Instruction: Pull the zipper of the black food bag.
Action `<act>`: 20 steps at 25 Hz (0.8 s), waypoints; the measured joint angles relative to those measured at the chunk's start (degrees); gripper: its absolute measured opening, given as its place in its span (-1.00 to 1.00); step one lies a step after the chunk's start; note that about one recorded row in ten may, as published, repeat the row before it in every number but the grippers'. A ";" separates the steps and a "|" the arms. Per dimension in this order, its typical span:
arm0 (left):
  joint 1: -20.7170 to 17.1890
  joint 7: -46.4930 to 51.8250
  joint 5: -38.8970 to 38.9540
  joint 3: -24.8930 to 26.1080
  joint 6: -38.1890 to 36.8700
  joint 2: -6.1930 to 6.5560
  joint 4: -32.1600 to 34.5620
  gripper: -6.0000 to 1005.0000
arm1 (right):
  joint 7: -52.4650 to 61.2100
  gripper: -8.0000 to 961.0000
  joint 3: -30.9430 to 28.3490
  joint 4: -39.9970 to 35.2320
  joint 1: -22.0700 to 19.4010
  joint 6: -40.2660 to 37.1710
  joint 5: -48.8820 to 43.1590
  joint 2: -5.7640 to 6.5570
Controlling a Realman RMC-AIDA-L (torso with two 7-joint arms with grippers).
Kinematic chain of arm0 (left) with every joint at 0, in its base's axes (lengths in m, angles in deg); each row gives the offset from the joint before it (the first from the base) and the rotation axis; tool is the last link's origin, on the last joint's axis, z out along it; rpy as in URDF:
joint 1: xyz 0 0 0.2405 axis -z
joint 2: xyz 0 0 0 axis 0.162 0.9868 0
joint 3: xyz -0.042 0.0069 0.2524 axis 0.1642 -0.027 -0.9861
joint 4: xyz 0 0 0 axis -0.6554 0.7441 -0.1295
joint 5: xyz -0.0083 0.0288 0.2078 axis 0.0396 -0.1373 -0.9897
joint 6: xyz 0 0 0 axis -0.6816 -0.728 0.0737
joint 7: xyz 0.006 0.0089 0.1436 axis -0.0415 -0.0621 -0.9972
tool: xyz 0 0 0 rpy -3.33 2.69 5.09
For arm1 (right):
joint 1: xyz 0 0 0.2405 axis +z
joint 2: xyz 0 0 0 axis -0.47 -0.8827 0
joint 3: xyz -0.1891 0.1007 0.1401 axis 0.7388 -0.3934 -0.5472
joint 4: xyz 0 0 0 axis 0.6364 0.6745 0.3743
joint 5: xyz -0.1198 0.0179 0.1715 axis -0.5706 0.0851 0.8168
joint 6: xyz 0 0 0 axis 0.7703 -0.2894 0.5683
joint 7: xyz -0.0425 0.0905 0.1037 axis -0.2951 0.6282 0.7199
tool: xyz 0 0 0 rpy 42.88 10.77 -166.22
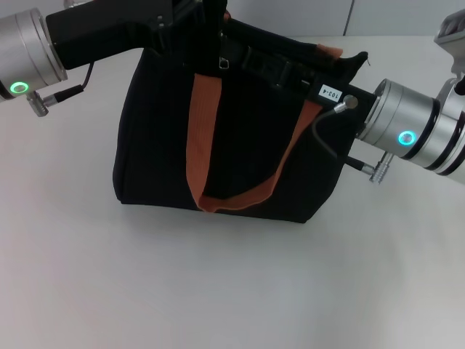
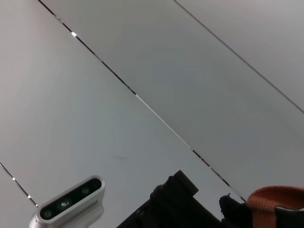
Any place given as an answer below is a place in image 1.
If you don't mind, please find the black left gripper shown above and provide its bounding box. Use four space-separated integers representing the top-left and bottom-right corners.
45 0 205 72

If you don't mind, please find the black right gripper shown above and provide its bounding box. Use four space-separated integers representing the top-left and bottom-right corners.
219 34 379 127

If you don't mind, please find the black bag with brown straps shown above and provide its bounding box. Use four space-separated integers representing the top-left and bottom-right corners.
113 0 370 223

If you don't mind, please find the right gripper cable with plugs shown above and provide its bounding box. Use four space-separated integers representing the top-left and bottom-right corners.
311 93 395 185

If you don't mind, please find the gripper cable with plugs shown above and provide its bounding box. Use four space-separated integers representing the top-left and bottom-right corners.
311 93 395 185
27 61 96 118

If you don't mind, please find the left gripper cable with plugs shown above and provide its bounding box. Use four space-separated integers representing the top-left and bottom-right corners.
27 61 96 118

